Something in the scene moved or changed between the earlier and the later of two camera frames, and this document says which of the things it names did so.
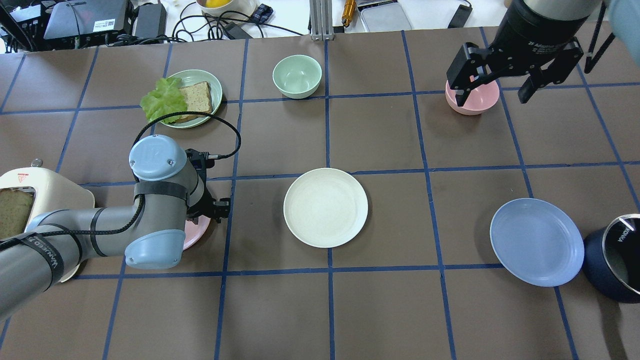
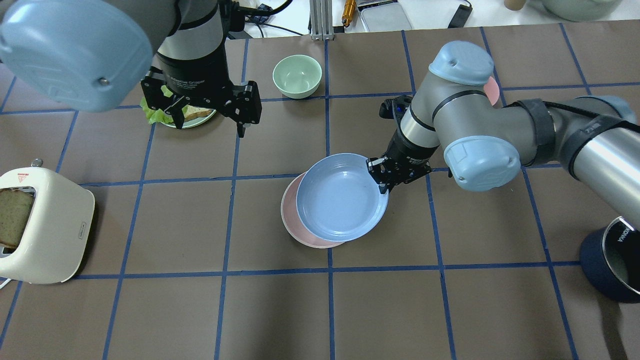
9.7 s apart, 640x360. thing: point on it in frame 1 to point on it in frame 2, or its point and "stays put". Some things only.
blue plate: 537,241 to 338,198
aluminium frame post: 321,14 stays put
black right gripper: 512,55 to 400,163
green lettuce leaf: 167,98 stays put
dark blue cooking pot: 611,258 stays put
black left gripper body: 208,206 to 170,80
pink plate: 193,232 to 292,222
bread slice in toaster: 14,207 stays put
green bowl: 297,76 stays put
